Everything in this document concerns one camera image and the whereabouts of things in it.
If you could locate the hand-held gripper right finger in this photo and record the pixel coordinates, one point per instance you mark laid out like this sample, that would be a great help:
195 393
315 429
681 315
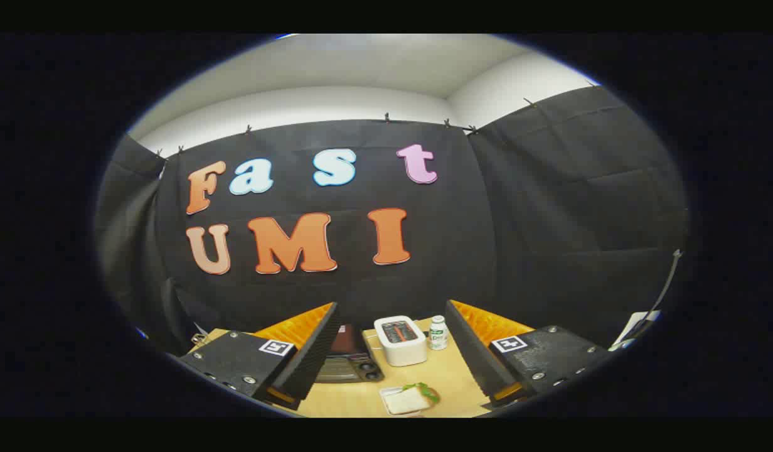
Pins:
474 358

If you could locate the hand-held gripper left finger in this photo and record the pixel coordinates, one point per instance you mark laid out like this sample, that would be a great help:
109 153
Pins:
311 358

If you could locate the black toaster oven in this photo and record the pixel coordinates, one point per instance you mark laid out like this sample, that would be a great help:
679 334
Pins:
352 364

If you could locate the lettuce sandwich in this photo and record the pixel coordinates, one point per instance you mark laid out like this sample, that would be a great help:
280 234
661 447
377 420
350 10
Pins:
405 400

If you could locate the white pop-up toaster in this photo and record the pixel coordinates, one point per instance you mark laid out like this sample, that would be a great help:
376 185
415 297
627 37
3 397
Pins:
402 351

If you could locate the white green-label bottle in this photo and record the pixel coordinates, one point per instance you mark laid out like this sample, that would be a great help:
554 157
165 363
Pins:
438 336

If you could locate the white plastic tray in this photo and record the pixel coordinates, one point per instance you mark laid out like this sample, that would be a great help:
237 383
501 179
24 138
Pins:
385 392

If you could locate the white sheet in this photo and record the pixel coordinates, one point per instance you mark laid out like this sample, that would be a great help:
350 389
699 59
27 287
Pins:
634 323

